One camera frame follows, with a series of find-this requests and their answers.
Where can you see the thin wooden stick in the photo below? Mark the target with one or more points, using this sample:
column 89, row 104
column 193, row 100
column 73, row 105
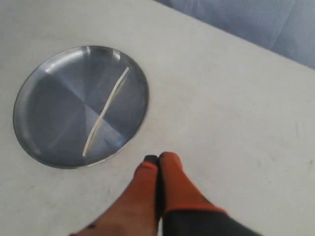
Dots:
column 104, row 110

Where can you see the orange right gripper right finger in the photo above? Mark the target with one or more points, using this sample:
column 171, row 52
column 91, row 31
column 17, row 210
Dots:
column 187, row 212

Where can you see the round silver metal plate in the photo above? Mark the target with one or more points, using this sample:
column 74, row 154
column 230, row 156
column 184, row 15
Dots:
column 59, row 102

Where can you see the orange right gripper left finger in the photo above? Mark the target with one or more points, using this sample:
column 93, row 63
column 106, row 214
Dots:
column 134, row 213

